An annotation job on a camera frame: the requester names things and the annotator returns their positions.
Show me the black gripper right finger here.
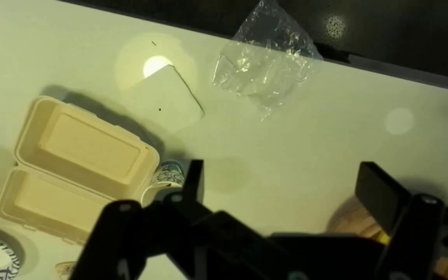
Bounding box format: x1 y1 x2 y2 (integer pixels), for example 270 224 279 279
355 161 448 280

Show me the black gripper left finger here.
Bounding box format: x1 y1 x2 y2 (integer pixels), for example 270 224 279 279
69 159 206 280

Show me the patterned white paper cup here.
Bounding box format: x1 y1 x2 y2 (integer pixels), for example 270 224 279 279
139 159 190 207

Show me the woven wooden bowl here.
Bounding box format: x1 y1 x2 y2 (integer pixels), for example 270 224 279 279
327 196 448 280

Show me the small beige toy food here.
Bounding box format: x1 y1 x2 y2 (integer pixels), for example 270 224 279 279
55 260 78 280

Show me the beige clamshell takeout box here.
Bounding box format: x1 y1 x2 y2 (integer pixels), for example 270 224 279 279
0 95 162 246

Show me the white paper napkin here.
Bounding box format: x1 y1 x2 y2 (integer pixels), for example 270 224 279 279
130 64 207 140

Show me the clear plastic bag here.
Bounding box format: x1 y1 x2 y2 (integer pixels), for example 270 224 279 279
210 0 326 123

